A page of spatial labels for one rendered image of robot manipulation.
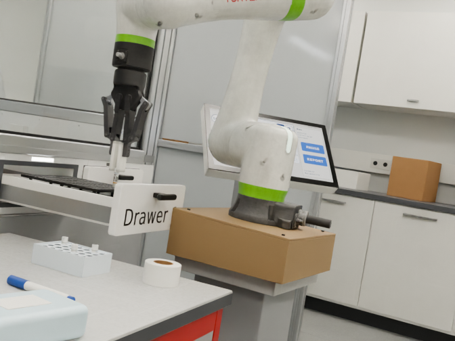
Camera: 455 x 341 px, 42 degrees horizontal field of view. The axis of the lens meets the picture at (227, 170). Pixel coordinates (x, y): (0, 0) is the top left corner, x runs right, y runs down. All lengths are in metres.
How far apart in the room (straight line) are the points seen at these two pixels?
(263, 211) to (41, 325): 0.82
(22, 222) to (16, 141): 0.21
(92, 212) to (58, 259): 0.19
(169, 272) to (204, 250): 0.30
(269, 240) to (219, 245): 0.13
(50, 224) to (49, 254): 0.46
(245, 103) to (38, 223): 0.63
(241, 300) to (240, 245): 0.16
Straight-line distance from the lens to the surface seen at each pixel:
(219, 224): 1.38
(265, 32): 1.65
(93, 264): 1.14
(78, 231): 1.73
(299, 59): 3.05
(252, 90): 1.62
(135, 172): 1.89
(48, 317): 0.76
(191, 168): 3.26
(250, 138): 1.49
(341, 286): 4.27
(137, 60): 1.38
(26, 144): 1.52
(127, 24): 1.40
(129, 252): 1.98
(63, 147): 1.61
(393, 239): 4.14
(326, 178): 2.27
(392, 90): 4.56
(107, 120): 1.42
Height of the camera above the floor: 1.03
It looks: 2 degrees down
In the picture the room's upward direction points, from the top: 9 degrees clockwise
